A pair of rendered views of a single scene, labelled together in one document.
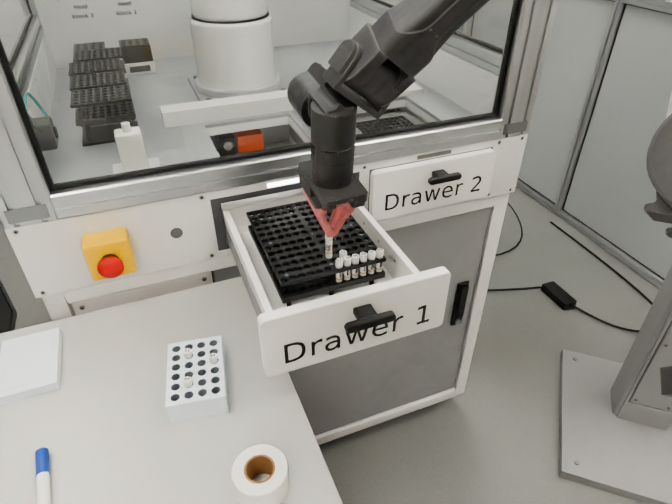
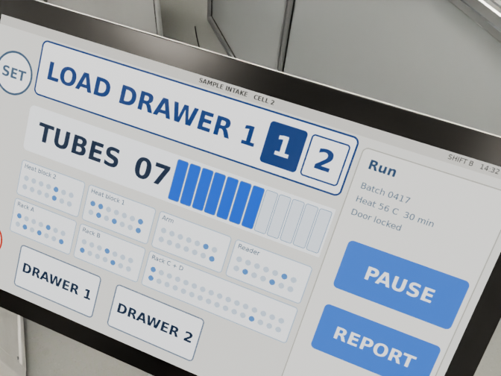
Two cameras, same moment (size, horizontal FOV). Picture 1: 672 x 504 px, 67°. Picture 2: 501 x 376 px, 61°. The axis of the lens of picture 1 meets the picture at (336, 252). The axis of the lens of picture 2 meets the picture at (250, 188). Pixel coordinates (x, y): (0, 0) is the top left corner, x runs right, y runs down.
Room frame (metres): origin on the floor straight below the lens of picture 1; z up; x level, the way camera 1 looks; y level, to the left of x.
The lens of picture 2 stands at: (0.74, -0.96, 1.41)
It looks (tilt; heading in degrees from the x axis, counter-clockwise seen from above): 51 degrees down; 356
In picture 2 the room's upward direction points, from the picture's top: 7 degrees clockwise
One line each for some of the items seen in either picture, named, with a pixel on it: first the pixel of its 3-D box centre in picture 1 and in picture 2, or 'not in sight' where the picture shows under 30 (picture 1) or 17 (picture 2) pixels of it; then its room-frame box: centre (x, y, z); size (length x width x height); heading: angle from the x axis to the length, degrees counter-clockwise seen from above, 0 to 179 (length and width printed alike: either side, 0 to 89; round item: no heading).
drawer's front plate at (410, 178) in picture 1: (433, 184); not in sight; (0.95, -0.21, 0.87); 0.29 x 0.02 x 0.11; 112
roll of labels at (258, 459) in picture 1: (260, 477); not in sight; (0.35, 0.10, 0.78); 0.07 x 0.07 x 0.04
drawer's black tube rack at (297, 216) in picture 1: (312, 248); not in sight; (0.73, 0.04, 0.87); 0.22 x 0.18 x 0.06; 22
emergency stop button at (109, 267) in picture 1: (110, 265); not in sight; (0.67, 0.37, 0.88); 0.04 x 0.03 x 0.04; 112
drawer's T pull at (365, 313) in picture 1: (366, 316); not in sight; (0.52, -0.04, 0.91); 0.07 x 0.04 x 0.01; 112
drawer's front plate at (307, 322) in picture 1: (358, 320); not in sight; (0.54, -0.03, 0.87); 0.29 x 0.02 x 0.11; 112
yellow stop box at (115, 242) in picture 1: (109, 254); not in sight; (0.70, 0.39, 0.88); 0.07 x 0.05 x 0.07; 112
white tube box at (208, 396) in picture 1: (197, 376); not in sight; (0.52, 0.21, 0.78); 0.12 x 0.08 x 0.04; 13
